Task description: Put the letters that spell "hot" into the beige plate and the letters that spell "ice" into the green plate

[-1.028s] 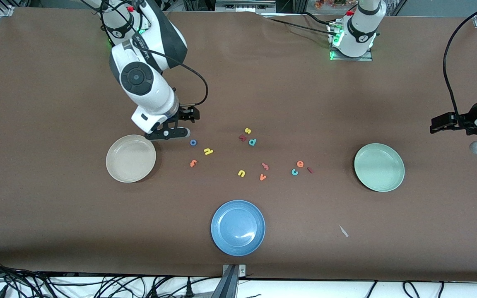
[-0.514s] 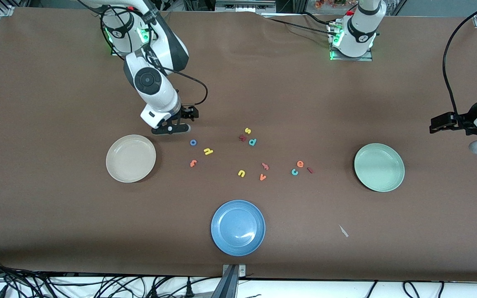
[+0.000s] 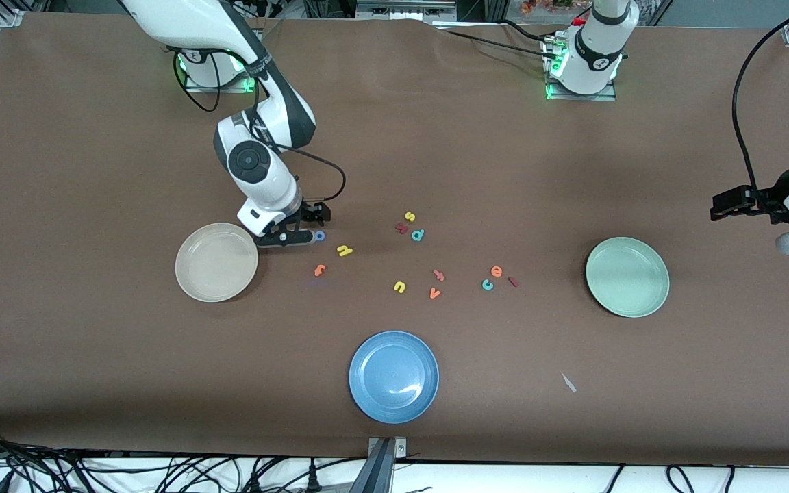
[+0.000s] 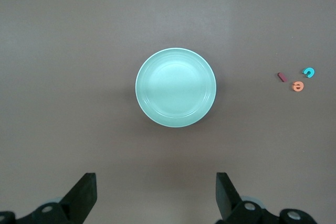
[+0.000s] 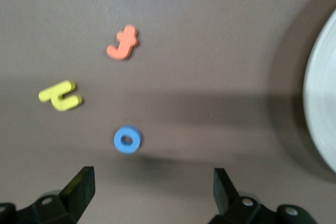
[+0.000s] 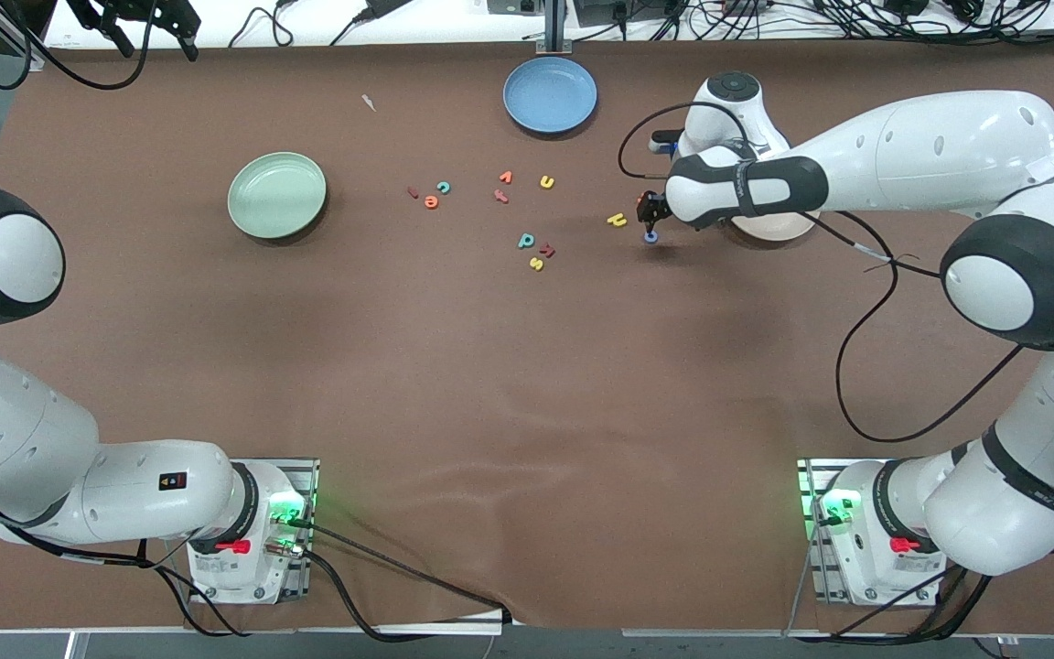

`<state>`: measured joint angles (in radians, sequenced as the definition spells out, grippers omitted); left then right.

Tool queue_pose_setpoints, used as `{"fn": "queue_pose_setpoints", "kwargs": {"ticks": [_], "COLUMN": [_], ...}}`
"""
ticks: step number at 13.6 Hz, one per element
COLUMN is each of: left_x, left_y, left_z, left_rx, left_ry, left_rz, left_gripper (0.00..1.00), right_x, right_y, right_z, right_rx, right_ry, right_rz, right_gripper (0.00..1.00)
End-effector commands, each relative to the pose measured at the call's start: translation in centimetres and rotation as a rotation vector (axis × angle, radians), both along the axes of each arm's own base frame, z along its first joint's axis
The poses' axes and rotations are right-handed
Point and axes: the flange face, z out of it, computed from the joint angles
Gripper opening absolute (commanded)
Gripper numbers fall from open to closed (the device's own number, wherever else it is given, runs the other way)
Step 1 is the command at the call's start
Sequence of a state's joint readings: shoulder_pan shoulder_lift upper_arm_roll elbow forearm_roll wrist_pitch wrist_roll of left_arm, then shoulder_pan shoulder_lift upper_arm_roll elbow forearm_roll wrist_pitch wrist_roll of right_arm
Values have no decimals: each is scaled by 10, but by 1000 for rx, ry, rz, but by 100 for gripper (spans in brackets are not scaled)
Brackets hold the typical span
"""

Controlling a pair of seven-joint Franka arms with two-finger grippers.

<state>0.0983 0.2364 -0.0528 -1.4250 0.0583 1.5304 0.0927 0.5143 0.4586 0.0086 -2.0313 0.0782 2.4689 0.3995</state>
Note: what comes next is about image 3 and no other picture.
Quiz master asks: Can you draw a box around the looped black floor cable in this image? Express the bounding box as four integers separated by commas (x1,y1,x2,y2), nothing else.
665,464,701,493

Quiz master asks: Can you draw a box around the light green plate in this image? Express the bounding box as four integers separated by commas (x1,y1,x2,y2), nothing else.
586,237,671,318

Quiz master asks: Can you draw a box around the brown table cover sheet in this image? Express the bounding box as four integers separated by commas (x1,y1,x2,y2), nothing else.
0,12,789,468

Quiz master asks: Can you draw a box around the beige brown plate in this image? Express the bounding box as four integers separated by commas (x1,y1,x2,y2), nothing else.
175,223,259,303

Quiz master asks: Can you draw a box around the black cable to arm base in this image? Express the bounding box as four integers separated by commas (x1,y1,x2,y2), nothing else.
434,19,561,61

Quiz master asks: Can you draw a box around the blue plate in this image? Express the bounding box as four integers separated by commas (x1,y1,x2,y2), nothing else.
349,331,440,425

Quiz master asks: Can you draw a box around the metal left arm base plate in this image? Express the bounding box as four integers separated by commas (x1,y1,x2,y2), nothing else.
544,34,618,103

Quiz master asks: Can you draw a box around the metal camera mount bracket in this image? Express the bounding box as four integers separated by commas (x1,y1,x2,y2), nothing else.
366,436,408,493

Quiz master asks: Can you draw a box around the grey metal frame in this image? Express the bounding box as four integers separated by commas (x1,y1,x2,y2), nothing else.
355,0,458,20

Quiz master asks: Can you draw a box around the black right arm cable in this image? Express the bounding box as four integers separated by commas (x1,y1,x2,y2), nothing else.
174,47,347,205

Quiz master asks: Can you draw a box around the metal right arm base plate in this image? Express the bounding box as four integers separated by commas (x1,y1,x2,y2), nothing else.
184,65,260,94

